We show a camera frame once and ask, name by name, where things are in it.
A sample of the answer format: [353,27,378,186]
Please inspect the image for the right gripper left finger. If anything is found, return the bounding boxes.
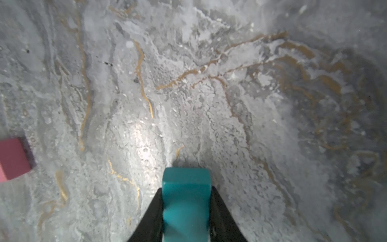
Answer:
[128,188,164,242]

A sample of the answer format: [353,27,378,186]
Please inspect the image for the pink block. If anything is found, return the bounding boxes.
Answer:
[1,138,31,183]

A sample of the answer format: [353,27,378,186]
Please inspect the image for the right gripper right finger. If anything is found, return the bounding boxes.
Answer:
[209,186,247,242]

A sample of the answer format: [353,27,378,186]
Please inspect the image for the small teal block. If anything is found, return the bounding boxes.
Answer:
[162,167,212,242]

